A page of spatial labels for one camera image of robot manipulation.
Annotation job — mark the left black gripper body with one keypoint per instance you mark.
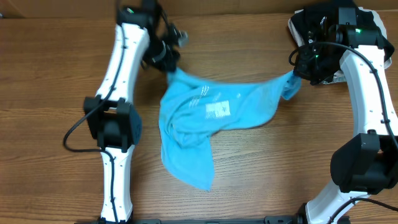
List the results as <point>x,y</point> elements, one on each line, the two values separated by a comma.
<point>165,59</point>

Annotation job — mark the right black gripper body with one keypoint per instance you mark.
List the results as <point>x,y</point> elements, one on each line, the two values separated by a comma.
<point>306,71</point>

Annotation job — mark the light blue t-shirt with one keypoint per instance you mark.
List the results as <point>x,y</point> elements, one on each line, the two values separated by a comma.
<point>193,109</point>

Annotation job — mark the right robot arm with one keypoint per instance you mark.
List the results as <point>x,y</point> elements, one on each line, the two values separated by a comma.
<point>340,42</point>

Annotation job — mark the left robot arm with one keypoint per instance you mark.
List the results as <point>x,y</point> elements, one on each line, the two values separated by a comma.
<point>111,116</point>

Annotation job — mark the grey striped folded garment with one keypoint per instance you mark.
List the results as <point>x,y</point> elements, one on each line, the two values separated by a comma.
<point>336,78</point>

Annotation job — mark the beige folded garment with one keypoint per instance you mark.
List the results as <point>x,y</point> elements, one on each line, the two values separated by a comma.
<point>301,38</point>

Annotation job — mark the black folded garment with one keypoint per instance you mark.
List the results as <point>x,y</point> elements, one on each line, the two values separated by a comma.
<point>311,17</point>

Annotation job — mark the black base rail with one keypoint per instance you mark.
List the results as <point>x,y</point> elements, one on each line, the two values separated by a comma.
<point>283,219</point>

